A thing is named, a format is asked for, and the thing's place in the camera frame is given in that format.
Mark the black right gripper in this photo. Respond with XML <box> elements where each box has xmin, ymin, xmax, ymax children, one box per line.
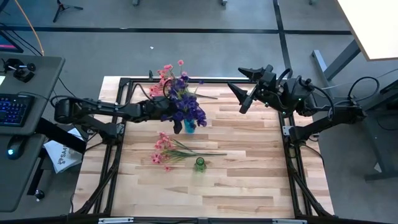
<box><xmin>227</xmin><ymin>64</ymin><xmax>277</xmax><ymax>114</ymax></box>

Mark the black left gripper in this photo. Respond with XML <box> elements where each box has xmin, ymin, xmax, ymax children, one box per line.
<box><xmin>141</xmin><ymin>95</ymin><xmax>184</xmax><ymax>135</ymax></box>

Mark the pink artificial flower bunch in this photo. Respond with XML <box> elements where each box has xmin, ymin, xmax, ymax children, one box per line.
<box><xmin>149</xmin><ymin>58</ymin><xmax>219</xmax><ymax>100</ymax></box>
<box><xmin>150</xmin><ymin>131</ymin><xmax>228</xmax><ymax>172</ymax></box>

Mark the teal blue glass vase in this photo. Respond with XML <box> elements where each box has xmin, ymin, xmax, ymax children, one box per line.
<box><xmin>183</xmin><ymin>119</ymin><xmax>197</xmax><ymax>134</ymax></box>

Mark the green glass vase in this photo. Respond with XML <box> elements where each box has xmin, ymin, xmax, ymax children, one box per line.
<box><xmin>194</xmin><ymin>157</ymin><xmax>208</xmax><ymax>173</ymax></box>

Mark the grey table leg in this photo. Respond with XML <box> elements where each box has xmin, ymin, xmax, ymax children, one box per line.
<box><xmin>310</xmin><ymin>39</ymin><xmax>361</xmax><ymax>91</ymax></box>

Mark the black desk crossbar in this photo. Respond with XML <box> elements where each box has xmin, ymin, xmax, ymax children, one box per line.
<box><xmin>35</xmin><ymin>117</ymin><xmax>88</xmax><ymax>155</ymax></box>

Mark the white printed paper booklet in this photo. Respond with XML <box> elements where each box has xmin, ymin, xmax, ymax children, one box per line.
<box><xmin>43</xmin><ymin>127</ymin><xmax>83</xmax><ymax>174</ymax></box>

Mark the grey desk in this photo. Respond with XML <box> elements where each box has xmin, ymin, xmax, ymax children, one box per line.
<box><xmin>0</xmin><ymin>52</ymin><xmax>66</xmax><ymax>213</ymax></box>

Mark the black desk gadget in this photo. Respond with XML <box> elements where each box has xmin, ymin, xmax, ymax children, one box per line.
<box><xmin>2</xmin><ymin>58</ymin><xmax>37</xmax><ymax>83</ymax></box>

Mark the black tripod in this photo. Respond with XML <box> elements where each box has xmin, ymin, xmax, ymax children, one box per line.
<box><xmin>52</xmin><ymin>0</ymin><xmax>84</xmax><ymax>23</ymax></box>

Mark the white table top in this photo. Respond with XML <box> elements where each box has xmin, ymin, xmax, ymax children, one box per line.
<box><xmin>337</xmin><ymin>0</ymin><xmax>398</xmax><ymax>62</ymax></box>

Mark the backlit black keyboard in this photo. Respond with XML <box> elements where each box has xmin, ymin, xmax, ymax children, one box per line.
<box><xmin>0</xmin><ymin>93</ymin><xmax>35</xmax><ymax>128</ymax></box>

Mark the black computer mouse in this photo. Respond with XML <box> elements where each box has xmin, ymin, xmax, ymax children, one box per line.
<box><xmin>6</xmin><ymin>136</ymin><xmax>27</xmax><ymax>161</ymax></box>

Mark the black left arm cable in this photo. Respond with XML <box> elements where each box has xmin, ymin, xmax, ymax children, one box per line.
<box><xmin>133</xmin><ymin>82</ymin><xmax>154</xmax><ymax>101</ymax></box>

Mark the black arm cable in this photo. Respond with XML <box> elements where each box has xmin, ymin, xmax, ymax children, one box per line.
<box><xmin>347</xmin><ymin>76</ymin><xmax>381</xmax><ymax>104</ymax></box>
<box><xmin>133</xmin><ymin>82</ymin><xmax>154</xmax><ymax>101</ymax></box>

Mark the black metal table frame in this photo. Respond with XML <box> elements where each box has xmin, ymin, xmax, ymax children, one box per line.
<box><xmin>70</xmin><ymin>77</ymin><xmax>336</xmax><ymax>224</ymax></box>

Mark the white cable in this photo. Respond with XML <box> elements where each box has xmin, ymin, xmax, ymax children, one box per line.
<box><xmin>321</xmin><ymin>68</ymin><xmax>398</xmax><ymax>91</ymax></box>

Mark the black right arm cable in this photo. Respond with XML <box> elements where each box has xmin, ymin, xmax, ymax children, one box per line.
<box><xmin>347</xmin><ymin>76</ymin><xmax>381</xmax><ymax>104</ymax></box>

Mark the silver metal bracket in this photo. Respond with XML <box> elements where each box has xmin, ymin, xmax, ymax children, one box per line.
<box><xmin>272</xmin><ymin>218</ymin><xmax>307</xmax><ymax>224</ymax></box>
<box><xmin>98</xmin><ymin>217</ymin><xmax>135</xmax><ymax>224</ymax></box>

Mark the orange cable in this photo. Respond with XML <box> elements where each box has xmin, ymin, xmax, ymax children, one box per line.
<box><xmin>14</xmin><ymin>0</ymin><xmax>45</xmax><ymax>57</ymax></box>

